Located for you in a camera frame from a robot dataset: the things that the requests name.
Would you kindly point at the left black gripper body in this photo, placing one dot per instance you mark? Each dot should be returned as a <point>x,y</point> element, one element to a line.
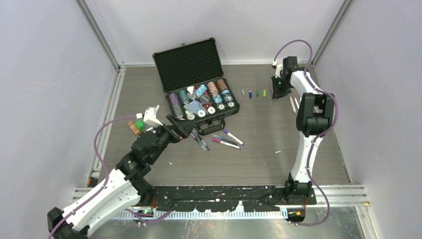
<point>175,137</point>

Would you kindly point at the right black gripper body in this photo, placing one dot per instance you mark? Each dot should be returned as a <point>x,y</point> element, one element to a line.
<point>281,88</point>

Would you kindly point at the dark green marker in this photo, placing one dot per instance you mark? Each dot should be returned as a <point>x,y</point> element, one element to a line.
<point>199,142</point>

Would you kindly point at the dark purple marker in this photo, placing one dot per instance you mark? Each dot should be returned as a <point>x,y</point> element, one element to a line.
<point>201,140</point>

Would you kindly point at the purple cap white marker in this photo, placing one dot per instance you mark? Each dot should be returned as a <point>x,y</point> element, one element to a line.
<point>233,137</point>

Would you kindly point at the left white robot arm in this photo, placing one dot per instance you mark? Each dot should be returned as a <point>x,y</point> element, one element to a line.
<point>125,185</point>

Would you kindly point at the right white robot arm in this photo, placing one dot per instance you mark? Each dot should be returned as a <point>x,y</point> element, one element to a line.
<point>314,117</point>

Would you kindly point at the green toy block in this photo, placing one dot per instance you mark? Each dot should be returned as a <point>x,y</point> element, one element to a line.
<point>139,125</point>

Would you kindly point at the light blue marker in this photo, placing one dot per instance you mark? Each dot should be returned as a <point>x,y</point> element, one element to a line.
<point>224,139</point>

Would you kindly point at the magenta cap white marker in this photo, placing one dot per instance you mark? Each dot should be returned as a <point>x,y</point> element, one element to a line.
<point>226,143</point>

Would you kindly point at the brown wooden block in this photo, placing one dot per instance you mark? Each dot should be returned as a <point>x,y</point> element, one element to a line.
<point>134,128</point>

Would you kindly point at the black poker chip case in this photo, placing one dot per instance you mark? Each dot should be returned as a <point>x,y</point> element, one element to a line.
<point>193,80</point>

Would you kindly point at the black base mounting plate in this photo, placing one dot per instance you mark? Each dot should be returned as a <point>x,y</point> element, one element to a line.
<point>222,198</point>

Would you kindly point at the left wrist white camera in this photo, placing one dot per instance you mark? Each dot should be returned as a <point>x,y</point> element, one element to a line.
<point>149,117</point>

